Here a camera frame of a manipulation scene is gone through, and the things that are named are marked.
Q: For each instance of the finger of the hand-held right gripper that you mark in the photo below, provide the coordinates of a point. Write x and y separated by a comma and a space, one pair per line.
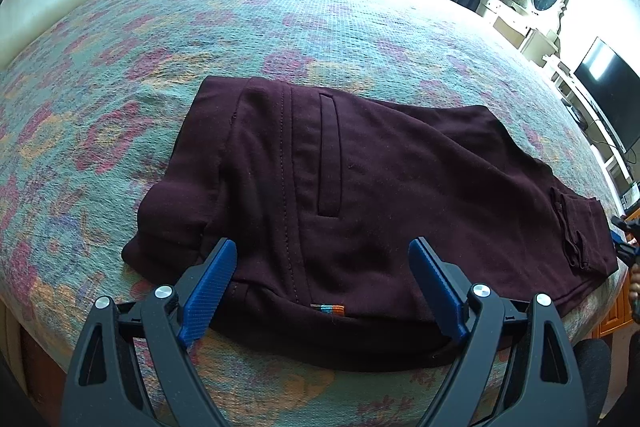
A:
625, 247

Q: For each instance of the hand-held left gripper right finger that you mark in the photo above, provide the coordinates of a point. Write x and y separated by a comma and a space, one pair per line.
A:
435, 287

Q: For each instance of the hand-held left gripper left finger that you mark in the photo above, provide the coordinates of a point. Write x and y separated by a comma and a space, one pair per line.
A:
212, 287

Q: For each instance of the maroon pants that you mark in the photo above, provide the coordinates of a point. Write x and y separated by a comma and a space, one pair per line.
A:
390, 167

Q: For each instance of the person's right hand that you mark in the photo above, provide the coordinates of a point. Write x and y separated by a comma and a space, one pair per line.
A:
635, 287

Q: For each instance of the wooden cabinet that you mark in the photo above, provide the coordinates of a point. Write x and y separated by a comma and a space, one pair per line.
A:
615, 312

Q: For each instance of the white television stand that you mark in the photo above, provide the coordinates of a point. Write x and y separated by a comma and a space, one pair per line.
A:
575, 92

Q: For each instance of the black television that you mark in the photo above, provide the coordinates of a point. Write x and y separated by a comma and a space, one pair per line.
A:
610, 82

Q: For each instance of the floral bedspread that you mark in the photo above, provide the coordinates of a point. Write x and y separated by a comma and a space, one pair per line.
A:
150, 57

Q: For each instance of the white dressing table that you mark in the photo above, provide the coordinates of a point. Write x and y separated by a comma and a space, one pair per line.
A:
510, 19

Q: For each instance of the wooden bed frame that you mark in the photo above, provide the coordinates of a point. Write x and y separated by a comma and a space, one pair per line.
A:
30, 372

